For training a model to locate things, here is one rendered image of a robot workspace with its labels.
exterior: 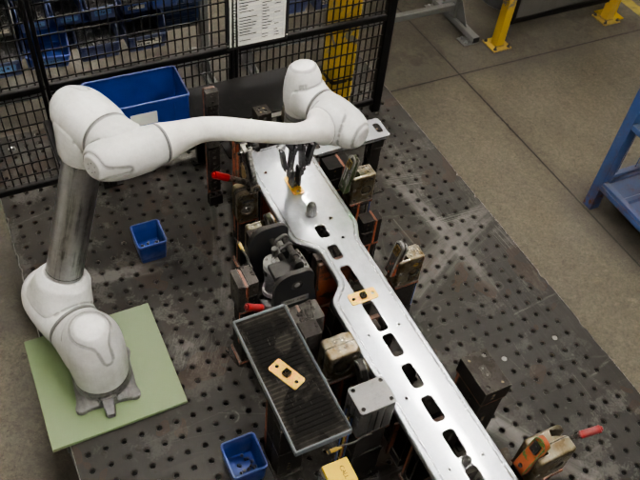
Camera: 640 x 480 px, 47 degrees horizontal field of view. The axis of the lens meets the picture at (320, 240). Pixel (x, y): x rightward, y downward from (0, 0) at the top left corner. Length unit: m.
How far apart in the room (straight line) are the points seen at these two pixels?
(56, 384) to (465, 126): 2.77
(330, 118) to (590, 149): 2.66
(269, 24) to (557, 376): 1.49
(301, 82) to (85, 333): 0.87
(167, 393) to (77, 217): 0.59
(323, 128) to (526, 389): 1.03
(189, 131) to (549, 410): 1.33
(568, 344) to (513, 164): 1.78
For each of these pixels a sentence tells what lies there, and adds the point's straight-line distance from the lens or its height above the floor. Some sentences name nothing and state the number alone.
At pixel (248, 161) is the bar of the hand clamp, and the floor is 1.18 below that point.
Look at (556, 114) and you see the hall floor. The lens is 4.57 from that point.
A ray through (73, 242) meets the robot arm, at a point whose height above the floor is 1.13.
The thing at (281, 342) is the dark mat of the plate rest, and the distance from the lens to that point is 1.78.
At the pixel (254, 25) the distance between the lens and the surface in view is 2.62.
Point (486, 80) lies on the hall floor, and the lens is 4.67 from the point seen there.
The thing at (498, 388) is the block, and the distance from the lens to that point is 1.97.
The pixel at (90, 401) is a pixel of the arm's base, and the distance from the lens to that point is 2.23.
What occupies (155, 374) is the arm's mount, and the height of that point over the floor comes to 0.71.
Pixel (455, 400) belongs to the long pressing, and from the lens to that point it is 1.95.
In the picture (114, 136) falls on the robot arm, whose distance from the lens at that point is 1.77.
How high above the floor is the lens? 2.65
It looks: 49 degrees down
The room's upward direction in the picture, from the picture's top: 7 degrees clockwise
